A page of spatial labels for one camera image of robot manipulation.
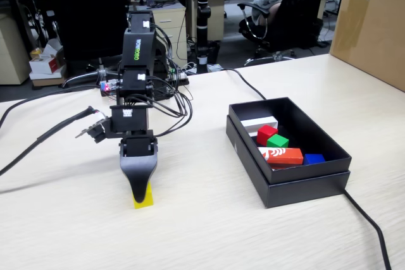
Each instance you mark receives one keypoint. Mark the red wooden cube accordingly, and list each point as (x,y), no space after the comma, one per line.
(265,135)

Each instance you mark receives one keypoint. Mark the black office chair with armrests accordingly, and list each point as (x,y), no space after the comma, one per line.
(297,14)

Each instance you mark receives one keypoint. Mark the green wooden cube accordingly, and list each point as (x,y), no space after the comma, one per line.
(276,142)

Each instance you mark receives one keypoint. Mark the white rectangular box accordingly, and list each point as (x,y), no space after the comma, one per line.
(257,123)

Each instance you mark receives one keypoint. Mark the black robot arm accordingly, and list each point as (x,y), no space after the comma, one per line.
(136,48)

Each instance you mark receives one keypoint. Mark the blue controller board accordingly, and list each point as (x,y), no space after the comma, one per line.
(107,87)

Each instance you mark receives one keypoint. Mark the orange carton with white logo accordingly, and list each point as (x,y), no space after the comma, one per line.
(289,156)

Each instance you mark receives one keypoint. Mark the black segmented stand pole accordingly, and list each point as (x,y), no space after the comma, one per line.
(202,14)

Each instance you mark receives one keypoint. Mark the blue wooden cube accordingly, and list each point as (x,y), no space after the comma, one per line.
(314,158)

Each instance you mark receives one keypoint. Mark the black cardboard box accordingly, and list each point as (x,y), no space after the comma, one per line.
(310,172)

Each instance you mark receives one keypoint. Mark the black box lid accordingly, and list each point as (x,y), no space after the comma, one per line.
(300,192)

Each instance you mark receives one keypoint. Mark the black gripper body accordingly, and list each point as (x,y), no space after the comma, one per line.
(139,145)

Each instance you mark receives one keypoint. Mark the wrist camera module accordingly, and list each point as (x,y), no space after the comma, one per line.
(98,131)

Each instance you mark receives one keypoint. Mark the large brown cardboard box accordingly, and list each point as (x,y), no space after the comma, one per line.
(373,39)

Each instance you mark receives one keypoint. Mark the yellow wooden block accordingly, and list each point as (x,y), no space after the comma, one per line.
(151,201)

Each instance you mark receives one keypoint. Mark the black mesh office chair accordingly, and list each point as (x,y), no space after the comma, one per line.
(88,14)

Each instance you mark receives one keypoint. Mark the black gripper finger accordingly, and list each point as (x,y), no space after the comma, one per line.
(139,172)

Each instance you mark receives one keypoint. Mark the green circuit board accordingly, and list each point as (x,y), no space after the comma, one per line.
(178,75)

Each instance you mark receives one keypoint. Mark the open cardboard box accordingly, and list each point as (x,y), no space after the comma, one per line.
(50,47)

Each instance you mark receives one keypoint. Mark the white and red carton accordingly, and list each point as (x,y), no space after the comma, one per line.
(44,66)

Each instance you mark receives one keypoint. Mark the beige drawer cabinet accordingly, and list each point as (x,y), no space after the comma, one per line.
(12,52)
(218,14)
(175,26)

